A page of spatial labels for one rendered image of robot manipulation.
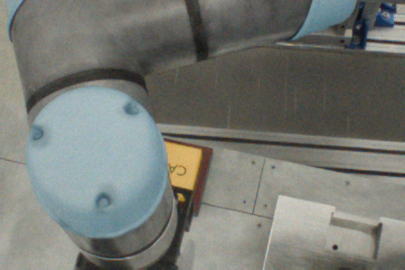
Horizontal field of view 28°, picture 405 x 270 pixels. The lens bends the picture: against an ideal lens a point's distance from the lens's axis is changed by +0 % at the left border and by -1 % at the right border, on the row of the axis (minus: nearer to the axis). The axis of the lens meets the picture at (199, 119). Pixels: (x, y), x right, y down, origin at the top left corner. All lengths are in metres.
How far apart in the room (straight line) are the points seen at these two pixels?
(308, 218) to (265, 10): 0.39
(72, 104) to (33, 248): 0.52
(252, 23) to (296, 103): 1.13
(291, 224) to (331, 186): 0.13
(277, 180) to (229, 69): 0.73
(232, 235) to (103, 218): 0.50
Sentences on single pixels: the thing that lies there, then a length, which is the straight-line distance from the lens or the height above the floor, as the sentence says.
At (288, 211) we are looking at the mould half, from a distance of 0.85.
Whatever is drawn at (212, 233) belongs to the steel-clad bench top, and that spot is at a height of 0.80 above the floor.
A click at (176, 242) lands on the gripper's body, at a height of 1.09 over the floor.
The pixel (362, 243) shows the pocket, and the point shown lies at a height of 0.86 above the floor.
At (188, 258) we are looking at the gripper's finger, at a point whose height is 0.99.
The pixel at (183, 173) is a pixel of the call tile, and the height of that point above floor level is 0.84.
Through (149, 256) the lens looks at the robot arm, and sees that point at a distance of 0.55.
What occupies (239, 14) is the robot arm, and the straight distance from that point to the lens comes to 0.50.
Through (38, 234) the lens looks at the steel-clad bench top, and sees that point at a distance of 0.96.
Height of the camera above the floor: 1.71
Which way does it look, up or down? 68 degrees down
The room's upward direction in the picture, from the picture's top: 5 degrees counter-clockwise
